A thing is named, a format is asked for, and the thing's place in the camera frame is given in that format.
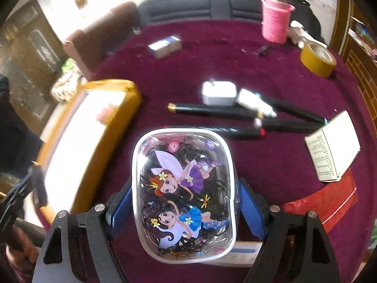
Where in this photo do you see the red foil packet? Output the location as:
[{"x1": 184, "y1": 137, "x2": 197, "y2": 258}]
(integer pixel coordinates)
[{"x1": 282, "y1": 169, "x2": 358, "y2": 233}]

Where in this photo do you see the black sofa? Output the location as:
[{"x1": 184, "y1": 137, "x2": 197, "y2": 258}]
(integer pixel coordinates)
[{"x1": 138, "y1": 0, "x2": 327, "y2": 45}]

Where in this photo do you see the yellow tape roll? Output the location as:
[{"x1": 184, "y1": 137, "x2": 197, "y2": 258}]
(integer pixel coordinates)
[{"x1": 300, "y1": 41, "x2": 337, "y2": 79}]

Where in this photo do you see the white charger adapter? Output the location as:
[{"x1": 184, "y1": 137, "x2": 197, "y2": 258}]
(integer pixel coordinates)
[{"x1": 201, "y1": 79, "x2": 238, "y2": 106}]

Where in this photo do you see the white box blue label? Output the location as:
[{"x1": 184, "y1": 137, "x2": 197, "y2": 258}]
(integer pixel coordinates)
[{"x1": 203, "y1": 240, "x2": 263, "y2": 268}]

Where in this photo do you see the clear fairy print pouch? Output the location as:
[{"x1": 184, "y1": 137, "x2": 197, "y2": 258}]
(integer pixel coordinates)
[{"x1": 131, "y1": 127, "x2": 238, "y2": 263}]

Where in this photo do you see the black marker white end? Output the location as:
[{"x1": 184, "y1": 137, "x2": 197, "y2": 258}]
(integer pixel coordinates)
[{"x1": 254, "y1": 118, "x2": 322, "y2": 133}]

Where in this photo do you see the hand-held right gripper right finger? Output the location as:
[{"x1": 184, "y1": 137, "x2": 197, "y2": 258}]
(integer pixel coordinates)
[{"x1": 237, "y1": 177, "x2": 342, "y2": 283}]

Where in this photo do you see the dark wooden cabinet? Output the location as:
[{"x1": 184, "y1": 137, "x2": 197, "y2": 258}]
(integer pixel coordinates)
[{"x1": 0, "y1": 0, "x2": 70, "y2": 115}]

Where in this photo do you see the white plastic object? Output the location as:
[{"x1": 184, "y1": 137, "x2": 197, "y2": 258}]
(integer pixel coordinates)
[{"x1": 287, "y1": 20, "x2": 327, "y2": 49}]

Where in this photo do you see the white tube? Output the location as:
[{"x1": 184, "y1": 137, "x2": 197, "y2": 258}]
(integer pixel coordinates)
[{"x1": 236, "y1": 88, "x2": 278, "y2": 118}]

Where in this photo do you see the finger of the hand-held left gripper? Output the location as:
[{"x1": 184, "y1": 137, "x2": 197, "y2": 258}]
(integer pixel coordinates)
[{"x1": 0, "y1": 165, "x2": 48, "y2": 233}]

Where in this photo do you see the brown chair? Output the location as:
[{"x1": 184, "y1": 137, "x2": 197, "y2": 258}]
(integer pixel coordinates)
[{"x1": 63, "y1": 1, "x2": 142, "y2": 80}]

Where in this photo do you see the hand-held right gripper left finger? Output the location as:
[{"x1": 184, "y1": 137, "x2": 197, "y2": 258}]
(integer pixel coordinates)
[{"x1": 31, "y1": 177, "x2": 133, "y2": 283}]

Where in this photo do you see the black marker teal end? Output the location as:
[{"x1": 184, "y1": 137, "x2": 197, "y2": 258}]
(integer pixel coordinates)
[{"x1": 261, "y1": 93, "x2": 328, "y2": 124}]

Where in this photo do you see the brick pattern wooden counter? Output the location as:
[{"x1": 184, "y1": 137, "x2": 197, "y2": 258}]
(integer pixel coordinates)
[{"x1": 336, "y1": 0, "x2": 377, "y2": 101}]

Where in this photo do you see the small blue white box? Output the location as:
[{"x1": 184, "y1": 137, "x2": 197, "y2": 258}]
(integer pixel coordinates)
[{"x1": 148, "y1": 35, "x2": 182, "y2": 59}]

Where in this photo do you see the yellow cardboard box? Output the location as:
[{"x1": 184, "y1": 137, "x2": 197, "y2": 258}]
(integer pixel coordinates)
[{"x1": 35, "y1": 79, "x2": 143, "y2": 227}]

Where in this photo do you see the pink yarn covered bottle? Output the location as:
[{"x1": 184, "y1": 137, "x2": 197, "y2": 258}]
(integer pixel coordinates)
[{"x1": 260, "y1": 0, "x2": 295, "y2": 44}]

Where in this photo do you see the person's dark clothing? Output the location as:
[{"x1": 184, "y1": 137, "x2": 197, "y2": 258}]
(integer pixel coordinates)
[{"x1": 0, "y1": 74, "x2": 45, "y2": 177}]

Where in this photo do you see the white box green print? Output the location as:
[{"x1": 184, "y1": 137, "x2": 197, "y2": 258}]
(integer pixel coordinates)
[{"x1": 304, "y1": 110, "x2": 361, "y2": 182}]

